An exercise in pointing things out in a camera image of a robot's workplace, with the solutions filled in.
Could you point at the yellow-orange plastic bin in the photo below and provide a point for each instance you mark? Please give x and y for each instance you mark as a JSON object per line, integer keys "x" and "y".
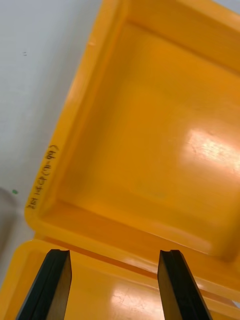
{"x": 100, "y": 287}
{"x": 150, "y": 125}

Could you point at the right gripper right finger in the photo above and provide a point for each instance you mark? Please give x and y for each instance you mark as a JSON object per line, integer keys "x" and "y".
{"x": 178, "y": 287}

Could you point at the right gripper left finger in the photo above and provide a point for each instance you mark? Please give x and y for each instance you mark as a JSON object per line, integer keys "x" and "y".
{"x": 45, "y": 287}

